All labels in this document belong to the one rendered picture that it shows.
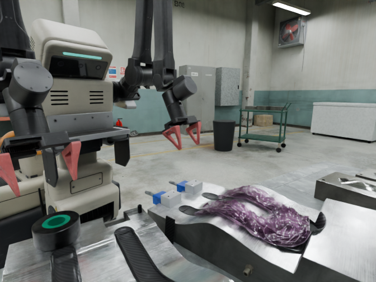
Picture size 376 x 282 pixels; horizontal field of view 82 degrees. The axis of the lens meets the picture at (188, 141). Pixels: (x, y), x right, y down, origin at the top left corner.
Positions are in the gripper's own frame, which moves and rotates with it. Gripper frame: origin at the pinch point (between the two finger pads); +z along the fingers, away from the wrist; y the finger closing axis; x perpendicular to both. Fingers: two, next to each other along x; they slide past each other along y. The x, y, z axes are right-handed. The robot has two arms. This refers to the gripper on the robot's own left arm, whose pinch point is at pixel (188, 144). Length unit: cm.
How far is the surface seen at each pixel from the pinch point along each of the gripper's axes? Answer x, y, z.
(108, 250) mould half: -6.4, -38.8, 15.6
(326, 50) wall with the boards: 0, 755, -165
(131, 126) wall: 427, 296, -141
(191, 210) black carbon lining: -3.9, -13.2, 18.3
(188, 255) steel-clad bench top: -7.4, -22.6, 25.8
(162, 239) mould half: -11.0, -30.3, 18.1
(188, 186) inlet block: 1.1, -6.0, 12.9
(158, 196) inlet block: 4.6, -16.1, 12.0
